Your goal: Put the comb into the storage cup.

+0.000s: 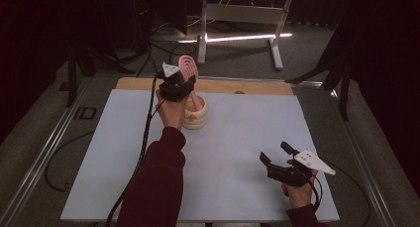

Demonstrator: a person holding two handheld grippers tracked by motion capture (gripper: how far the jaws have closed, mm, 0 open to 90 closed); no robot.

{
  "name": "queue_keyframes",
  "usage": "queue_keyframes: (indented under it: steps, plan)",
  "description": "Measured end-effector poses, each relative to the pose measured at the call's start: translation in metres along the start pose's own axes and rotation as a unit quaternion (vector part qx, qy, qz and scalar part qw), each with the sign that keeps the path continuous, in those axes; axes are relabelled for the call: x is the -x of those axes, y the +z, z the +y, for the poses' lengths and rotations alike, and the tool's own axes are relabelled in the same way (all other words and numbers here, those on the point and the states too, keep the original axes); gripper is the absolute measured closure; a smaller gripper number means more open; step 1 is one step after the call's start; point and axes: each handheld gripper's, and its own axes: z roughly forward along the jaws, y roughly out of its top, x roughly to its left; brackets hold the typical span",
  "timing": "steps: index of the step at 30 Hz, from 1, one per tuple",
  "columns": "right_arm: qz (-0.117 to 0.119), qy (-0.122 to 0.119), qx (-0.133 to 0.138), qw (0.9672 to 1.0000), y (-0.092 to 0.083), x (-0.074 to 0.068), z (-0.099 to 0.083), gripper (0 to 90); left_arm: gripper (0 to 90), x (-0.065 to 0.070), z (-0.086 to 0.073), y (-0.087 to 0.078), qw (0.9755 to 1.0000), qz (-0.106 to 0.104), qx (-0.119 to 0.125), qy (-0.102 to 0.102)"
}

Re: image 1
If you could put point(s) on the person's left hand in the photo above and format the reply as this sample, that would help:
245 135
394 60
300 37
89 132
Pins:
171 113

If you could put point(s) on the large black stand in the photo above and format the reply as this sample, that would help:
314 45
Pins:
343 55

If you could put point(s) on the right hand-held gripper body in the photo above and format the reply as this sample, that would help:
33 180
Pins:
290 175

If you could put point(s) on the white table mat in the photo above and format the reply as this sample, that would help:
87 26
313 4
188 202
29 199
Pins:
237 147

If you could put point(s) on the metal floor rail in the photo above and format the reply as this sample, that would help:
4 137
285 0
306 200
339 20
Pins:
39 164
363 167

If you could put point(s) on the black tripod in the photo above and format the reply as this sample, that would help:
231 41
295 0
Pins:
72 75

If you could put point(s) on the glowing light strip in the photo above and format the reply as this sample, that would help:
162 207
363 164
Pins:
244 38

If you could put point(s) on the silver metal stand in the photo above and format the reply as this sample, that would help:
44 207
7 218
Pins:
244 14

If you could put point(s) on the dark equipment rack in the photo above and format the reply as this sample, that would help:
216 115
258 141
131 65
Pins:
158 9

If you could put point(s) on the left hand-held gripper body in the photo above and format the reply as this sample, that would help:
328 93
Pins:
171 86

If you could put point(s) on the person's right hand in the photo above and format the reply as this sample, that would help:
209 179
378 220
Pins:
297 195

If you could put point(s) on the cream ringed holder orange duck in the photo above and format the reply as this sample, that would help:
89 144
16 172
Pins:
198 119

